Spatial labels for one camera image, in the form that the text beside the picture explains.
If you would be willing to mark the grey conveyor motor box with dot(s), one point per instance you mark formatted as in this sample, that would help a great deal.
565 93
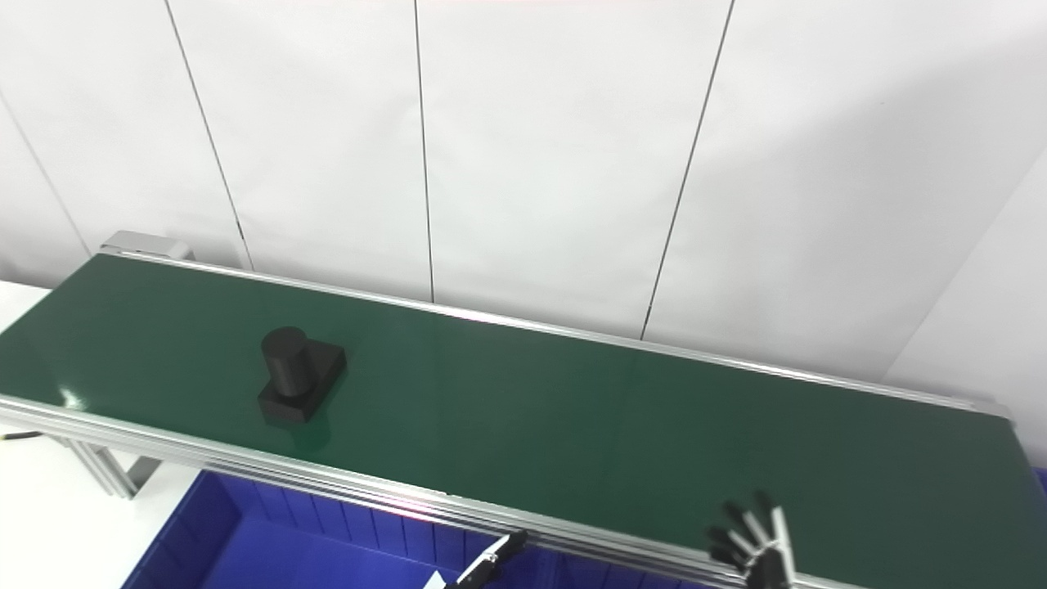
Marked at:
147 244

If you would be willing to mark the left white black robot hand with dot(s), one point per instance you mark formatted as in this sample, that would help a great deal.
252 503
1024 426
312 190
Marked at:
483 568

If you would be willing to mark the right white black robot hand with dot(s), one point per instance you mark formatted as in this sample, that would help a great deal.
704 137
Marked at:
765 564

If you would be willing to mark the green conveyor belt aluminium frame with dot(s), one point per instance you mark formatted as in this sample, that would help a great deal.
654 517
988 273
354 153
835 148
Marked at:
572 425

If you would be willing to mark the aluminium conveyor leg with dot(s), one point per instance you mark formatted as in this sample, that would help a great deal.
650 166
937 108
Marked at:
106 470

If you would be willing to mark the blue plastic bin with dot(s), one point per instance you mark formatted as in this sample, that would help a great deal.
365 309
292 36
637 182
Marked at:
286 548

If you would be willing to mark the black cylinder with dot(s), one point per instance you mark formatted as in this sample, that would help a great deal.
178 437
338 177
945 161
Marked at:
286 368

